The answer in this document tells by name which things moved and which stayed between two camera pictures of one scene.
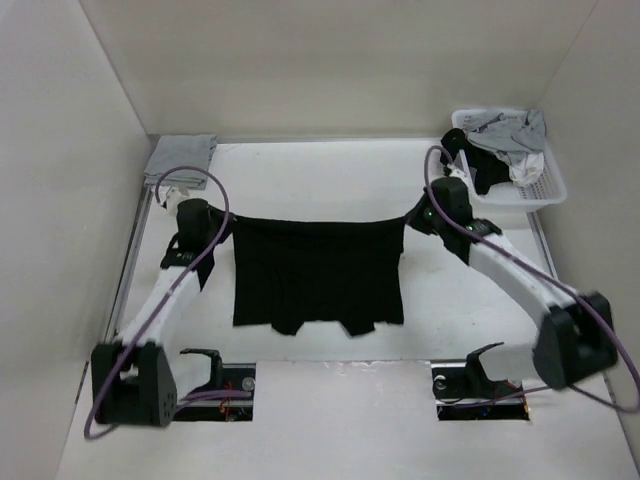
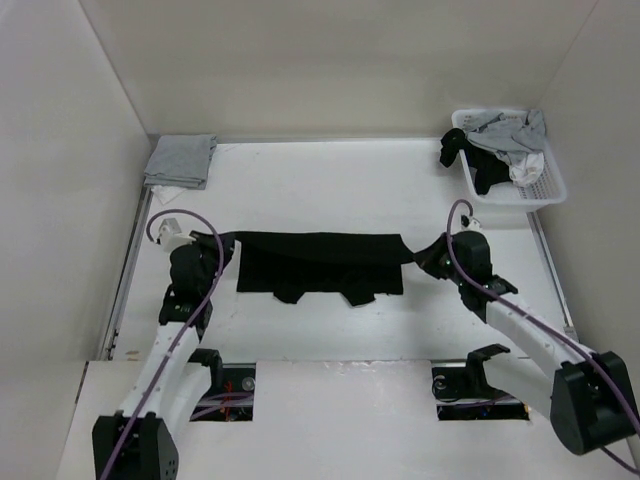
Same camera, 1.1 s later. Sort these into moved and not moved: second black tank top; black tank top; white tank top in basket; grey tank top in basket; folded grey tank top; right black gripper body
Moved: black tank top; right black gripper body
Not moved: second black tank top; white tank top in basket; folded grey tank top; grey tank top in basket
